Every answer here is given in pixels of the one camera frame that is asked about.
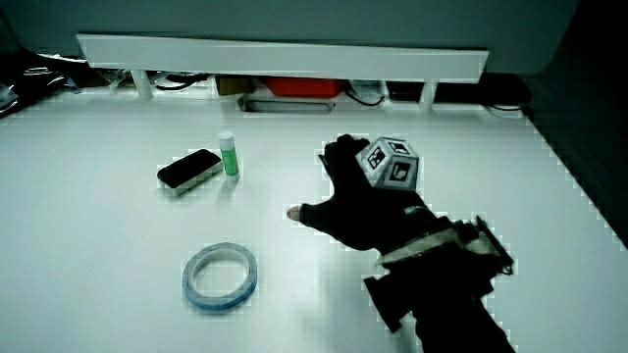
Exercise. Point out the dark clutter pile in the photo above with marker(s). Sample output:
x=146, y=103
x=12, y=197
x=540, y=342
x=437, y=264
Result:
x=34, y=78

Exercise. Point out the red box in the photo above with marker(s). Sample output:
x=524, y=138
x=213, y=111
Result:
x=304, y=86

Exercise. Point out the brown box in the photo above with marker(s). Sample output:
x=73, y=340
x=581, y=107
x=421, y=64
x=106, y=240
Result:
x=234, y=85

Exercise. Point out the white desk shelf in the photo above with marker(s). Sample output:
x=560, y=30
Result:
x=275, y=58

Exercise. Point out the green glue stick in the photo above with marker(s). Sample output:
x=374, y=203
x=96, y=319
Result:
x=229, y=159

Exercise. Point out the white tray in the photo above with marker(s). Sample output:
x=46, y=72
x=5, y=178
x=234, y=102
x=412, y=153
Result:
x=287, y=105

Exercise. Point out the black box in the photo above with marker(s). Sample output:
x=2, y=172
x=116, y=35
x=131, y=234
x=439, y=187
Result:
x=466, y=90

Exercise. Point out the person's right hand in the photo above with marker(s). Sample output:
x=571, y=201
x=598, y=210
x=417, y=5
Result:
x=353, y=216

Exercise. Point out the blue tape roll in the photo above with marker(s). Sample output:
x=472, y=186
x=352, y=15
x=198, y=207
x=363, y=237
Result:
x=196, y=289

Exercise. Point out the black whiteboard eraser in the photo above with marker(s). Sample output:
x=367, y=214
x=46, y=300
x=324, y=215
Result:
x=189, y=169

